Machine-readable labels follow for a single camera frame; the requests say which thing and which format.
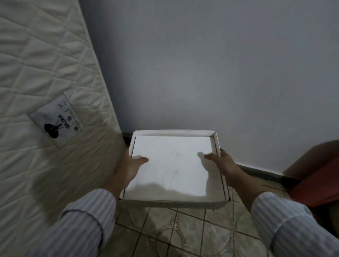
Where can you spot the white mattress label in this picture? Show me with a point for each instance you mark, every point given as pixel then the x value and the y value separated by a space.
pixel 57 120

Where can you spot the person's right forearm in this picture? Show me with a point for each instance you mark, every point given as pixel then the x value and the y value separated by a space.
pixel 280 219

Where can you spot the person's right thumb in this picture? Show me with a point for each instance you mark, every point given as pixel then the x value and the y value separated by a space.
pixel 212 158

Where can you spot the person's left forearm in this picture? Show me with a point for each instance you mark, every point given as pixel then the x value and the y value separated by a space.
pixel 76 219

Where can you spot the red chair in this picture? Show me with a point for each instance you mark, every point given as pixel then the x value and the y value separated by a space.
pixel 315 174

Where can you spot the person's right hand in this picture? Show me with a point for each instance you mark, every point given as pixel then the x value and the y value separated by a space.
pixel 226 165

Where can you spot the white quilted mattress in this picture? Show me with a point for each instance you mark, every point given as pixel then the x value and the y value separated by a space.
pixel 47 119

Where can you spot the white cardboard box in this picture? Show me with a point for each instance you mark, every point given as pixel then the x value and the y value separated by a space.
pixel 173 169

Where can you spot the person's left hand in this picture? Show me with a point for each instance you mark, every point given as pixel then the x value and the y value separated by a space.
pixel 128 168

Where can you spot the person's left thumb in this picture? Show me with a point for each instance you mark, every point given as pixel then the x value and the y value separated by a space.
pixel 141 161

